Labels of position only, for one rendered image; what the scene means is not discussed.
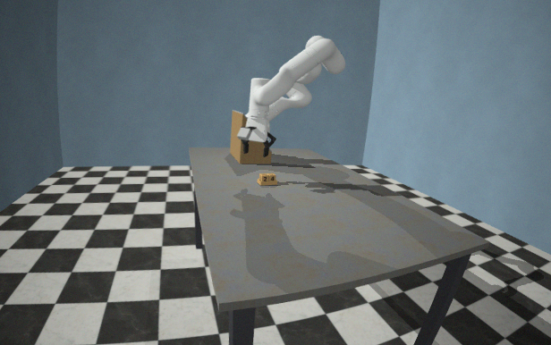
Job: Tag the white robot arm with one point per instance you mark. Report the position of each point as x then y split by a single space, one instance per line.
303 64

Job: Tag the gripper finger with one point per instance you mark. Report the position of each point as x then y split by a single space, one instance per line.
245 146
266 148

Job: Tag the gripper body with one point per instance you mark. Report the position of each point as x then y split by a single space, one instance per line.
263 127

